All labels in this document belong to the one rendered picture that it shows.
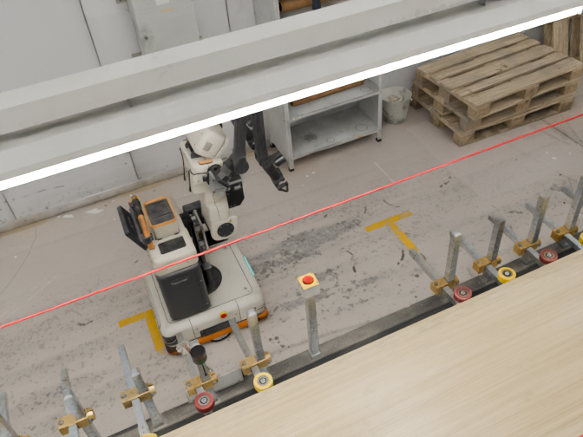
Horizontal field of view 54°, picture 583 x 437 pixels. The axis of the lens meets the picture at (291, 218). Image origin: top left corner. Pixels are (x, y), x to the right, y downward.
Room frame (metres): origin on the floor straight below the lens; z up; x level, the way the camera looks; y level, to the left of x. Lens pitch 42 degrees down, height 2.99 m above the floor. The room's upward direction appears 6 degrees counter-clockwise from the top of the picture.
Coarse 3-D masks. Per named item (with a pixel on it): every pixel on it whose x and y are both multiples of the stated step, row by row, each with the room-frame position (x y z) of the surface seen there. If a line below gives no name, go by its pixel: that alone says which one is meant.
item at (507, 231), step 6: (492, 216) 2.21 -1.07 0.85; (492, 222) 2.19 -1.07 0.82; (504, 228) 2.11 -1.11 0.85; (510, 234) 2.06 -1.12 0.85; (516, 234) 2.06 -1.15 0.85; (516, 240) 2.02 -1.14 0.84; (528, 252) 1.93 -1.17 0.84; (534, 252) 1.92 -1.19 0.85; (534, 258) 1.89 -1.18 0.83; (540, 264) 1.85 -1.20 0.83; (546, 264) 1.83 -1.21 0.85
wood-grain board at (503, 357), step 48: (528, 288) 1.66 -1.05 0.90; (576, 288) 1.63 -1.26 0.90; (384, 336) 1.47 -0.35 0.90; (432, 336) 1.45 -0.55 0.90; (480, 336) 1.42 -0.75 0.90; (528, 336) 1.40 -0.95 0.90; (576, 336) 1.37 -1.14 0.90; (288, 384) 1.29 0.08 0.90; (336, 384) 1.27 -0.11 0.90; (384, 384) 1.24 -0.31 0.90; (432, 384) 1.22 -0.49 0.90; (480, 384) 1.20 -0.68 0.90; (528, 384) 1.18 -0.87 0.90; (576, 384) 1.16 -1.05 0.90; (192, 432) 1.13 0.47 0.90; (240, 432) 1.10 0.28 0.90; (288, 432) 1.08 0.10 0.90; (336, 432) 1.06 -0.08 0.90; (384, 432) 1.04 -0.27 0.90; (432, 432) 1.02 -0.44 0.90; (480, 432) 1.00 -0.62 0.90; (528, 432) 0.98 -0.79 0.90; (576, 432) 0.97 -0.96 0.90
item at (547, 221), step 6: (528, 204) 2.30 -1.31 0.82; (528, 210) 2.28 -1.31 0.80; (534, 210) 2.24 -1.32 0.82; (546, 216) 2.19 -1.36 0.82; (546, 222) 2.16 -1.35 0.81; (552, 222) 2.14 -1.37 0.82; (552, 228) 2.11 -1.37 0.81; (570, 234) 2.04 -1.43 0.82; (570, 240) 2.00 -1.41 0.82; (576, 240) 1.99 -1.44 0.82; (576, 246) 1.96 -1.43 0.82; (582, 246) 1.94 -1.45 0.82
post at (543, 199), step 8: (544, 192) 2.00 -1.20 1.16; (544, 200) 1.97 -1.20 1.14; (536, 208) 2.00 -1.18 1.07; (544, 208) 1.98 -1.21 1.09; (536, 216) 1.99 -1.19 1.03; (536, 224) 1.97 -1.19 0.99; (528, 232) 2.00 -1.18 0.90; (536, 232) 1.98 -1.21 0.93; (528, 240) 1.99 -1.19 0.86; (536, 240) 1.98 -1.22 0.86; (528, 256) 1.97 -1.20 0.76
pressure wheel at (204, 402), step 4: (204, 392) 1.29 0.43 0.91; (208, 392) 1.29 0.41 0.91; (196, 396) 1.28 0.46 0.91; (200, 396) 1.27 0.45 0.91; (204, 396) 1.27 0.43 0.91; (208, 396) 1.27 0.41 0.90; (212, 396) 1.27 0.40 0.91; (196, 400) 1.26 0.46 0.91; (200, 400) 1.26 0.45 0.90; (204, 400) 1.25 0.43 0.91; (208, 400) 1.26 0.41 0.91; (212, 400) 1.25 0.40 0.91; (196, 404) 1.24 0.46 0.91; (200, 404) 1.24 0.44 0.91; (204, 404) 1.24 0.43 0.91; (208, 404) 1.23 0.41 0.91; (212, 404) 1.23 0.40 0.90; (196, 408) 1.23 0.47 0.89; (200, 408) 1.22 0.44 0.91; (204, 408) 1.22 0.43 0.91; (208, 408) 1.22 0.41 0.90; (212, 408) 1.23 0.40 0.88; (200, 412) 1.22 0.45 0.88; (204, 412) 1.22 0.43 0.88
